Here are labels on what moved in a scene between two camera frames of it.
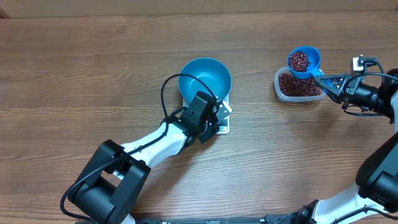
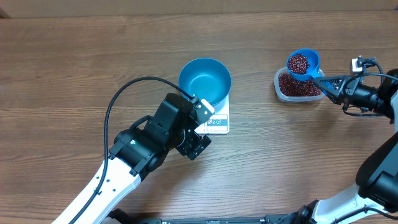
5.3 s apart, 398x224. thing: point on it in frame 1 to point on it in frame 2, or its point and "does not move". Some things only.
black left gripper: [208, 135] to [195, 145]
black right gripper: [348, 86] does not move
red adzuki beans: [290, 86] does not move
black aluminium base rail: [283, 219] does not move
